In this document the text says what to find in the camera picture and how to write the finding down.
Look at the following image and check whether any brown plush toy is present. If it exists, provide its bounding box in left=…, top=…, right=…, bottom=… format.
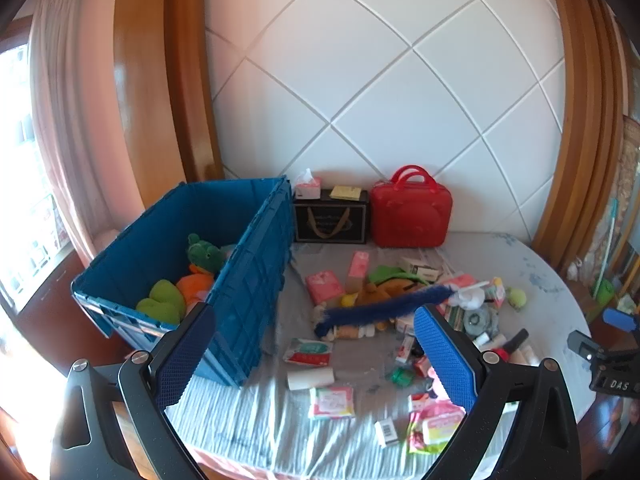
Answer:
left=360, top=282, right=396, bottom=307

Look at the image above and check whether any red white wipes packet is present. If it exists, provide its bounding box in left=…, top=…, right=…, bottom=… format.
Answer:
left=283, top=337, right=333, bottom=367

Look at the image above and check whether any blue fuzzy duster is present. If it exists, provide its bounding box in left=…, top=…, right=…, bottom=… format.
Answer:
left=314, top=284, right=453, bottom=338

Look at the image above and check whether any green bucket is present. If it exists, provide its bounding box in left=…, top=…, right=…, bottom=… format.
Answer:
left=592, top=277, right=614, bottom=307

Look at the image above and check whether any teal mop handle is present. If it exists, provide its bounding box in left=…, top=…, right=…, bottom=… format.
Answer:
left=595, top=199, right=619, bottom=291

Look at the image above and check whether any light green plush toy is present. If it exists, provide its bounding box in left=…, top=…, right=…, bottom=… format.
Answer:
left=136, top=280, right=187, bottom=325

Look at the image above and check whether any white green medicine box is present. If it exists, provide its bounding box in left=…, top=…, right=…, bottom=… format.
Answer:
left=400, top=256, right=443, bottom=283

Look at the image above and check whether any grey round plush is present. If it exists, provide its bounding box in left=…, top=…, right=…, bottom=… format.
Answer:
left=462, top=307, right=493, bottom=333

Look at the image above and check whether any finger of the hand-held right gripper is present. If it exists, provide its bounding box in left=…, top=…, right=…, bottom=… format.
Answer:
left=567, top=330, right=609, bottom=362
left=602, top=307, right=640, bottom=332

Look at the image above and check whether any small white barcode box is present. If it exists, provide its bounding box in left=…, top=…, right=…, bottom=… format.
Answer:
left=375, top=419, right=401, bottom=447

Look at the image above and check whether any white paper roll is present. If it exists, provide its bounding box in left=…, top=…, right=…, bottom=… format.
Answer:
left=286, top=366, right=335, bottom=391

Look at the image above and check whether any pink tissue box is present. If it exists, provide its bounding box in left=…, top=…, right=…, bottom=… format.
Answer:
left=294, top=168, right=322, bottom=201

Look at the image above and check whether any green frog plush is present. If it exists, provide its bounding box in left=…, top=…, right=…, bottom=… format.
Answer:
left=186, top=233, right=226, bottom=276

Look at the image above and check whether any black gift box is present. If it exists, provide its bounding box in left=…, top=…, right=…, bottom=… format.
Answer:
left=292, top=189, right=371, bottom=245

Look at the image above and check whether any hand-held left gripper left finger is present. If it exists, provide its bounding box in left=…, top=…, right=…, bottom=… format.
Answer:
left=49, top=302, right=217, bottom=480

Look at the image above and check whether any green cloth toy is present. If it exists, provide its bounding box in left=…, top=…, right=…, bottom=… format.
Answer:
left=367, top=265, right=436, bottom=291

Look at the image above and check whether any red suitcase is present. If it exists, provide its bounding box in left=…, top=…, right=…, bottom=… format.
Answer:
left=370, top=164, right=453, bottom=248

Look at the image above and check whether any window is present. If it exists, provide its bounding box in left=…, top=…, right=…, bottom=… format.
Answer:
left=0, top=45, right=71, bottom=306

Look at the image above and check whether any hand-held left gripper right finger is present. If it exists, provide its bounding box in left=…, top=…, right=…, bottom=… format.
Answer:
left=413, top=302, right=584, bottom=480

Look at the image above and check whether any pink tissue packet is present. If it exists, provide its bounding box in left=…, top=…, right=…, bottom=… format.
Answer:
left=306, top=270, right=346, bottom=306
left=346, top=251, right=371, bottom=293

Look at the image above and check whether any wooden frame post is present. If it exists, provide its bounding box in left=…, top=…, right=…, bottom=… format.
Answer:
left=532, top=0, right=631, bottom=271
left=114, top=0, right=226, bottom=211

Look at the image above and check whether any blue plastic crate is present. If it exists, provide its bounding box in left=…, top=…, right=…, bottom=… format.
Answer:
left=71, top=176, right=295, bottom=388

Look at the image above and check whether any pink curtain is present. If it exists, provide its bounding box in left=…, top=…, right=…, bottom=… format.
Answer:
left=27, top=0, right=121, bottom=266

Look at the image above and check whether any orange plush toy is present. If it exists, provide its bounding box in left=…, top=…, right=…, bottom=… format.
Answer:
left=176, top=265, right=216, bottom=311

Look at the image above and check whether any pink green wipes packet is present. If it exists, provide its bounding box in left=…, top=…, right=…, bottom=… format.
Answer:
left=407, top=402, right=466, bottom=453

